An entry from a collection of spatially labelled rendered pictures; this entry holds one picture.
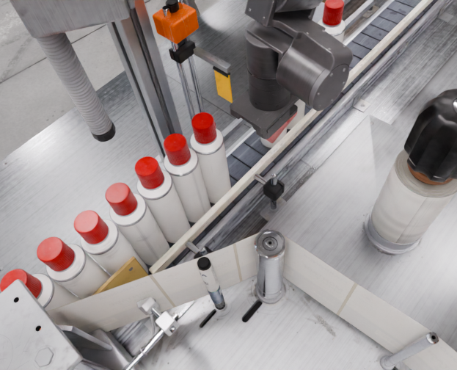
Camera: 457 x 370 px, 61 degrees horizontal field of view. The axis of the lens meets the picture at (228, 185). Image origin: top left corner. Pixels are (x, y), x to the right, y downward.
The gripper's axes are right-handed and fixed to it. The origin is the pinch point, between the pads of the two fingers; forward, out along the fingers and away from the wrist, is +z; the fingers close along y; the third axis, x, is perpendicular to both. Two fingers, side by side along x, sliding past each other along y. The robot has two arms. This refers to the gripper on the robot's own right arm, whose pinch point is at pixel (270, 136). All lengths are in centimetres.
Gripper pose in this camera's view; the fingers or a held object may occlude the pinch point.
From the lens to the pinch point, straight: 62.4
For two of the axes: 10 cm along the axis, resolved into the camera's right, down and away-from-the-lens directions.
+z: 1.0, 5.2, 8.5
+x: -7.3, -5.4, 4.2
